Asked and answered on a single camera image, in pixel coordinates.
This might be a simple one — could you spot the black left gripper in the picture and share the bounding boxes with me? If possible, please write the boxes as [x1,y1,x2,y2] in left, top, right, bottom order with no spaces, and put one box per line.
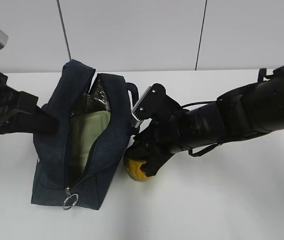
[0,72,59,135]

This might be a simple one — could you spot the yellow pear-shaped fruit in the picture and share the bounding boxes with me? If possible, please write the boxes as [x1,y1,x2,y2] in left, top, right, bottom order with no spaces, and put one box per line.
[123,156,148,181]

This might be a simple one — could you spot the metal zipper pull ring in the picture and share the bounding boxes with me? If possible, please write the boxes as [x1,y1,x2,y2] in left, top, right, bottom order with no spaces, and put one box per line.
[62,186,79,210]

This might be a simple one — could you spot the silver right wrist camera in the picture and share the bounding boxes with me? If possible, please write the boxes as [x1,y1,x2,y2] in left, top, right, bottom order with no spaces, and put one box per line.
[131,83,182,129]

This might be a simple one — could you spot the green lid glass food container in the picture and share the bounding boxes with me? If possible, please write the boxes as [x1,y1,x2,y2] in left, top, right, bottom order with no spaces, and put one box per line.
[70,110,111,174]

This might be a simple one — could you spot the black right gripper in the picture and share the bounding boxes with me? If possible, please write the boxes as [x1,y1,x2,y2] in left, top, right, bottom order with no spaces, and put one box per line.
[126,119,182,177]

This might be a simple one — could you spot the navy blue lunch bag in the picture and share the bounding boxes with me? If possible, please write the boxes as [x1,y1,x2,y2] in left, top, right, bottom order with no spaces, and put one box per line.
[31,59,139,210]

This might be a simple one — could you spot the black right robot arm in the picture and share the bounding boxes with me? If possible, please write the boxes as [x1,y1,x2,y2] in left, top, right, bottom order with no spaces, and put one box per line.
[123,66,284,181]

